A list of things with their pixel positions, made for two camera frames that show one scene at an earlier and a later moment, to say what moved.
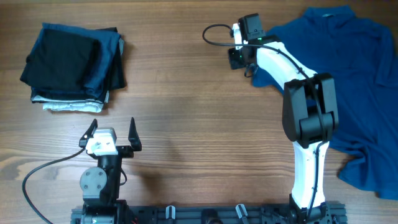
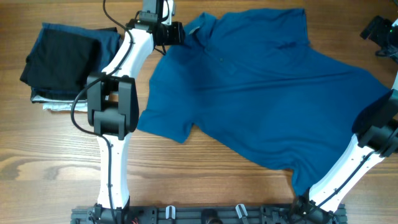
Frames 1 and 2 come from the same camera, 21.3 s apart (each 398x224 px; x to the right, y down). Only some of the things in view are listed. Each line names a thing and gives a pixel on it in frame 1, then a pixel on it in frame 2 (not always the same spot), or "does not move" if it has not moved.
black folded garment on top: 61,60 does not move
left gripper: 126,151 -> 178,33
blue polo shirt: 360,57 -> 258,93
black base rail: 210,214 does not move
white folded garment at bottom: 92,106 does not move
